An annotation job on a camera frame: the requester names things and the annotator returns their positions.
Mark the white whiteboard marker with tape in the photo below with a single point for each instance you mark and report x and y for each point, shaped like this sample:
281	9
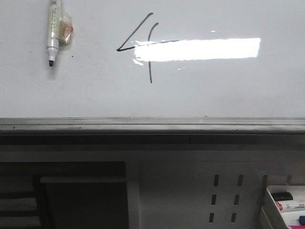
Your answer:
59	30

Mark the white whiteboard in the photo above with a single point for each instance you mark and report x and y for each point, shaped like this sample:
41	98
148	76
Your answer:
156	58

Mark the grey aluminium whiteboard tray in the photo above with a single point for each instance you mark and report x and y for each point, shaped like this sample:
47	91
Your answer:
74	126

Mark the white pegboard panel with slots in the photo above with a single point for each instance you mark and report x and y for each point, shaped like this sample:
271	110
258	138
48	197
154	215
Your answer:
166	193

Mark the dark cabinet with shelf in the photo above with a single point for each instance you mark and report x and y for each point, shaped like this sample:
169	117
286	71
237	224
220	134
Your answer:
69	195

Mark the black eraser in bin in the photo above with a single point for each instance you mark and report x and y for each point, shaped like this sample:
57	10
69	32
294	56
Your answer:
282	196

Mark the white plastic storage bin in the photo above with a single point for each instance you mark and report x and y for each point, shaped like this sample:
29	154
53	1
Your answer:
271	217

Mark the red capped marker in bin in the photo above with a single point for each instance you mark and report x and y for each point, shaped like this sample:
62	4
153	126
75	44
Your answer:
290	205

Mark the pink item in bin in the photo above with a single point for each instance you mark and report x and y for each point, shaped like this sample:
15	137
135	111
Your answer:
296	226

